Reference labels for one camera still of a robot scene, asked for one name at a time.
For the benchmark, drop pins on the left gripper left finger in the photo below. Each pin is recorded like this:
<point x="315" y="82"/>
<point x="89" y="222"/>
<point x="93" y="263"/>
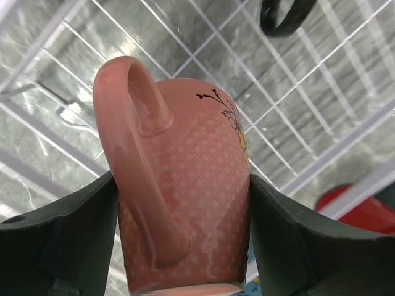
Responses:
<point x="64" y="247"/>

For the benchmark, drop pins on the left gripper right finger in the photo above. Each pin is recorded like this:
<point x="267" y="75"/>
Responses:
<point x="301" y="252"/>

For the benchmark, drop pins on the salmon pink mug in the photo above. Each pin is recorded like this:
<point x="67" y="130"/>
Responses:
<point x="177" y="152"/>

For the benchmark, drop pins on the light blue mug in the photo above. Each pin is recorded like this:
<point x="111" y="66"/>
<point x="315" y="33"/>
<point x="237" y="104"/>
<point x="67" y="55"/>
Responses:
<point x="252" y="287"/>

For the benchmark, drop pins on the red mug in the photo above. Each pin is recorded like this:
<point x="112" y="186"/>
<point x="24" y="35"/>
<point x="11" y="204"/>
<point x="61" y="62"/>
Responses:
<point x="374" y="214"/>

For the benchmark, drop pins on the white wire dish rack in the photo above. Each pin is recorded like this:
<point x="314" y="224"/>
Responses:
<point x="317" y="107"/>

